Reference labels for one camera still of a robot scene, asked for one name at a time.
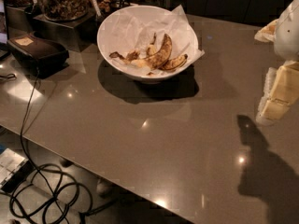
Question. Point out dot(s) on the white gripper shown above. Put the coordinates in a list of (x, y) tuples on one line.
[(288, 34)]

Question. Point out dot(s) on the brown spotted banana peel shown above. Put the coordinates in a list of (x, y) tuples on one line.
[(153, 61)]

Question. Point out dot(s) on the small banana peel piece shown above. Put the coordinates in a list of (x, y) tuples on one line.
[(173, 64)]

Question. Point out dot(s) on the white ceramic bowl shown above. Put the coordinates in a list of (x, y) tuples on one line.
[(146, 22)]

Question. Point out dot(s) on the white paper napkin liner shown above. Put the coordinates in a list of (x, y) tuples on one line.
[(130, 28)]

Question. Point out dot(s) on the dark metal stand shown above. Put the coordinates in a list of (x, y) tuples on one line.
[(74, 35)]

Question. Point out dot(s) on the glass jar of nuts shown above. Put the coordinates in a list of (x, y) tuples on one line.
[(63, 10)]

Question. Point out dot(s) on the black box with label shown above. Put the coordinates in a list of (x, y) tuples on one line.
[(39, 56)]

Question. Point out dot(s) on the white grey box on floor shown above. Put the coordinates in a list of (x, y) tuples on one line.
[(14, 168)]

